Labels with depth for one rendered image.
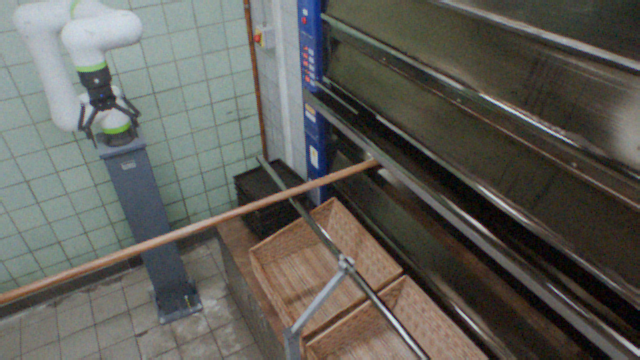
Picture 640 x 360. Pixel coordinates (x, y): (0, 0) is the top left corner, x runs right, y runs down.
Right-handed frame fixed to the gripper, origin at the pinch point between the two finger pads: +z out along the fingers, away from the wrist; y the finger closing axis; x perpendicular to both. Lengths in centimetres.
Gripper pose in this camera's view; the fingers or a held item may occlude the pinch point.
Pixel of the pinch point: (115, 138)
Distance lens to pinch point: 168.6
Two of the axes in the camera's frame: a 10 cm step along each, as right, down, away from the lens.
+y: -8.8, 3.0, -3.7
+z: 0.3, 8.1, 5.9
